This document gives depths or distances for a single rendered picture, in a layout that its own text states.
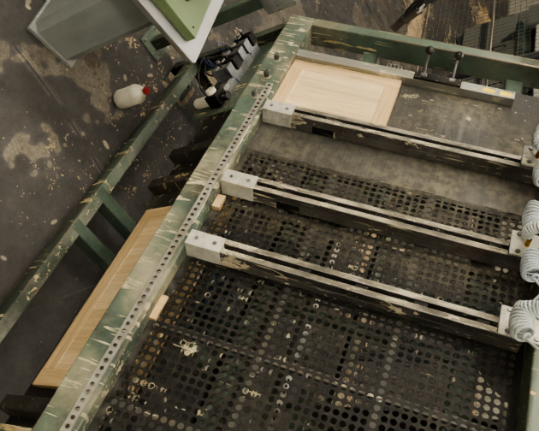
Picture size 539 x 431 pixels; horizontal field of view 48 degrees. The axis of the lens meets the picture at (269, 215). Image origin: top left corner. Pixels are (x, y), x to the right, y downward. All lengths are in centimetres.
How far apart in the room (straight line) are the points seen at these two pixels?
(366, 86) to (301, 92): 28
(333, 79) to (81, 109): 118
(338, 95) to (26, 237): 144
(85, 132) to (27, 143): 31
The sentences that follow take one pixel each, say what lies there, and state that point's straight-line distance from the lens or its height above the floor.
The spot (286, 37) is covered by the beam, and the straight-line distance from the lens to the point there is 291.
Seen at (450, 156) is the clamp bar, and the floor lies 155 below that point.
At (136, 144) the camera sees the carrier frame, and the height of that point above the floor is 18.
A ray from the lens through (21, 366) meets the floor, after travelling 273.
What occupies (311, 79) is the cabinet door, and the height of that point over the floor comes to 99.
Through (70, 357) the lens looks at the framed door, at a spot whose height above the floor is 37.
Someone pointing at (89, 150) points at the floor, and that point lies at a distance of 299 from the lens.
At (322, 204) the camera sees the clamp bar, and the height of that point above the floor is 125.
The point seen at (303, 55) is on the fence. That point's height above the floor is 93.
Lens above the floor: 233
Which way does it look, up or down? 36 degrees down
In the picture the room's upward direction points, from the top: 82 degrees clockwise
